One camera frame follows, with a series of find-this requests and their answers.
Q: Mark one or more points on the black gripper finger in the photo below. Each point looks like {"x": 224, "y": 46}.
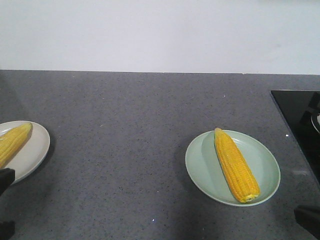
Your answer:
{"x": 308, "y": 216}
{"x": 7, "y": 177}
{"x": 7, "y": 230}

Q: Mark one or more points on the yellow corn cob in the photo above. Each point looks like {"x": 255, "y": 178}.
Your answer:
{"x": 12, "y": 141}
{"x": 237, "y": 173}

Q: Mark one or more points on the beige plate by rack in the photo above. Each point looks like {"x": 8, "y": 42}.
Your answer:
{"x": 31, "y": 154}

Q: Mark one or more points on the black glass gas hob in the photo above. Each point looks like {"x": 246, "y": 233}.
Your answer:
{"x": 301, "y": 111}

